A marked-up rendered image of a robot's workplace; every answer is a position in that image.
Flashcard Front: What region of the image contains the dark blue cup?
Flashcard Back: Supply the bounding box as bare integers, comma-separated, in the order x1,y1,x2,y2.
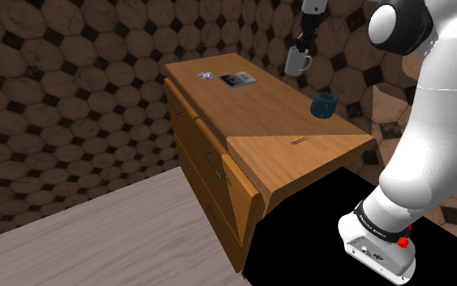
309,92,338,119

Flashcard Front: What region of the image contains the wooden chest of drawers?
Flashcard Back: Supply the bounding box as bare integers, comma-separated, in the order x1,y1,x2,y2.
162,52,375,275

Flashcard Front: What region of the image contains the white mug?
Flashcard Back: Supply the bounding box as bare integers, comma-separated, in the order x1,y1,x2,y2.
284,45,313,78

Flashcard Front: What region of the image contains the black robot stand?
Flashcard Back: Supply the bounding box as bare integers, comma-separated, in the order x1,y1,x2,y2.
241,166,457,286

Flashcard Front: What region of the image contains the grey flat tablet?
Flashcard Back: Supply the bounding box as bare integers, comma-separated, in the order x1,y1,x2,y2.
218,71,258,89

